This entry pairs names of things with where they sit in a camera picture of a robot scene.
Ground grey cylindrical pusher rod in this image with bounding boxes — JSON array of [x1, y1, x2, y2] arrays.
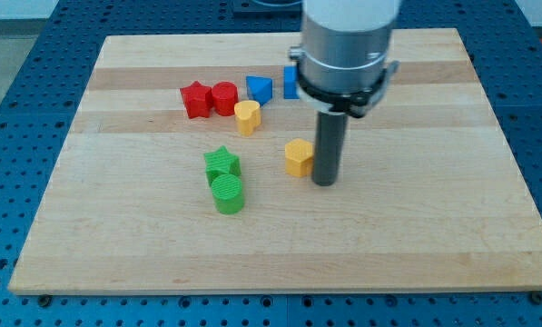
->
[[311, 112, 348, 186]]

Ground black clamp ring mount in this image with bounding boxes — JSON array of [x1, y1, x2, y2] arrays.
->
[[296, 61, 399, 118]]

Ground yellow hexagon block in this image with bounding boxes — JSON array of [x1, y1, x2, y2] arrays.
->
[[284, 138, 314, 177]]

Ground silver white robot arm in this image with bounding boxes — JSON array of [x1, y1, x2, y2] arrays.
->
[[289, 0, 402, 186]]

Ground yellow heart block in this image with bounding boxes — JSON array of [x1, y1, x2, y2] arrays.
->
[[234, 100, 261, 136]]

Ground blue cube block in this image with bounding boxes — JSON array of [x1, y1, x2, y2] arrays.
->
[[283, 66, 299, 100]]

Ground blue triangle block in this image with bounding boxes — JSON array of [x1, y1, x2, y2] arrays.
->
[[245, 75, 273, 105]]

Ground green cylinder block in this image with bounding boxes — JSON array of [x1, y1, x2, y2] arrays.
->
[[211, 174, 244, 214]]

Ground green star block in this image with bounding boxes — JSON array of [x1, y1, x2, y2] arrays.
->
[[203, 146, 241, 185]]

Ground red cylinder block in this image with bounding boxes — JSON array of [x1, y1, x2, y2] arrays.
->
[[212, 81, 238, 116]]

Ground red star block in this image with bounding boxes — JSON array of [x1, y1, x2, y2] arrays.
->
[[180, 81, 213, 119]]

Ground light wooden board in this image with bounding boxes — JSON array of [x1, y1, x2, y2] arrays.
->
[[8, 28, 542, 295]]

